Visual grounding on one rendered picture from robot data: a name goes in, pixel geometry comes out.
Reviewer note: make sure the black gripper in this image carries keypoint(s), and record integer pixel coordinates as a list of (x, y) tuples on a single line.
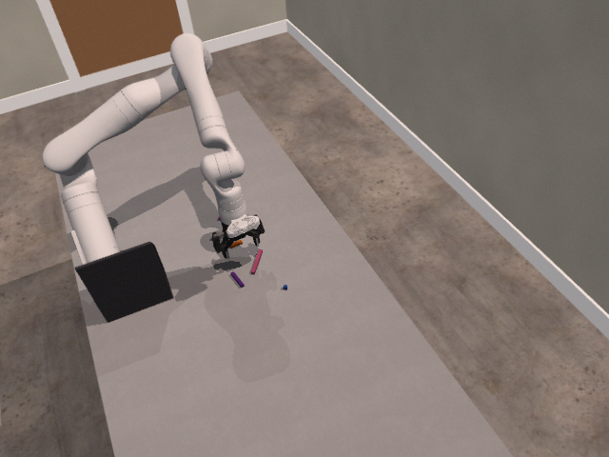
[(217, 238)]

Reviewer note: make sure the purple rod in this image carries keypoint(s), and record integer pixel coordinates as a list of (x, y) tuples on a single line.
[(237, 279)]

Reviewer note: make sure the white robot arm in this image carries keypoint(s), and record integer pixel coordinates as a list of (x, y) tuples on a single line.
[(67, 154)]

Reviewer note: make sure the pink rod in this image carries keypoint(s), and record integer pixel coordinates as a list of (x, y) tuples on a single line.
[(256, 263)]

